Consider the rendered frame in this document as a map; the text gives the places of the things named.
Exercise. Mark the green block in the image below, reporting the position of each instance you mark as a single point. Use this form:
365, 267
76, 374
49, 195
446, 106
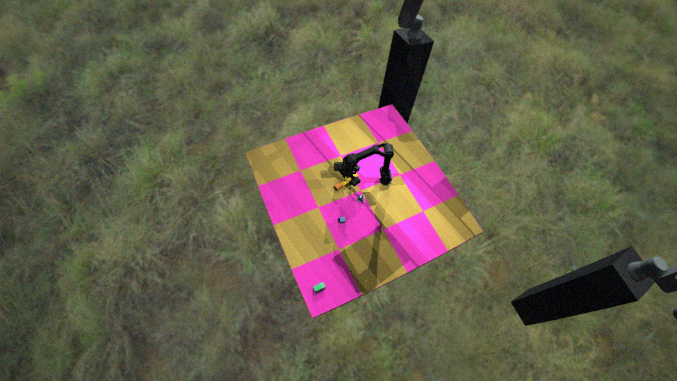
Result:
319, 287

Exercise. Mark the yellow bar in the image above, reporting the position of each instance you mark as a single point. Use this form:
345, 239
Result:
340, 185

